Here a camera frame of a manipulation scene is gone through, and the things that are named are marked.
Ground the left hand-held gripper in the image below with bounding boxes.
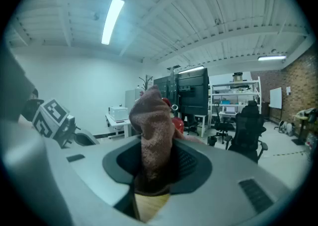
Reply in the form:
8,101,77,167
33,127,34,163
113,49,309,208
31,98,100,149

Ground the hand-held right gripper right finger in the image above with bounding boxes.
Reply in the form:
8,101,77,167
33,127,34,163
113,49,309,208
149,138,291,226

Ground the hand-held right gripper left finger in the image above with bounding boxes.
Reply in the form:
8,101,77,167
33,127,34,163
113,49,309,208
44,135,143,221

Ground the brown wiping cloth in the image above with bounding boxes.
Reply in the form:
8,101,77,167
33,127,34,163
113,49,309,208
128,84,203,197

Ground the red fire extinguisher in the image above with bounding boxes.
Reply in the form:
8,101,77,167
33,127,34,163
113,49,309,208
161,97,186,135

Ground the white desk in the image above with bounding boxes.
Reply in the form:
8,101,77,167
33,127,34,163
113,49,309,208
104,113,134,139
195,114,212,138

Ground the white printer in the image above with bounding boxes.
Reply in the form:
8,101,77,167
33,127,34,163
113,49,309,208
109,106,129,121

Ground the black high-back office chair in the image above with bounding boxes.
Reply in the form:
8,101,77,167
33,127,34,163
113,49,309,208
228,100,269,163

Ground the white cabinet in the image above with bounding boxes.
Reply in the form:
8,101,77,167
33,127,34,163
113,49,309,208
125,88,142,109

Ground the black coat rack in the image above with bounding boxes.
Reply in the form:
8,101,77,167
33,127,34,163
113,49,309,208
138,75,154,91

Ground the white shelf rack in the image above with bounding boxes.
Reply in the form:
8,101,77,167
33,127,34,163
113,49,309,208
208,75,261,121

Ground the person's black shirt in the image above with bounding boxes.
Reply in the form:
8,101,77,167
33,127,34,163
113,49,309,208
0,46,37,123

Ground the whiteboard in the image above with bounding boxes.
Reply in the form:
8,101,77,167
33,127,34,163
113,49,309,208
269,87,283,109

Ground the long ceiling light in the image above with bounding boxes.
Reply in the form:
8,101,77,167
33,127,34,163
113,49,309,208
177,66,205,74
257,55,287,62
101,0,125,46

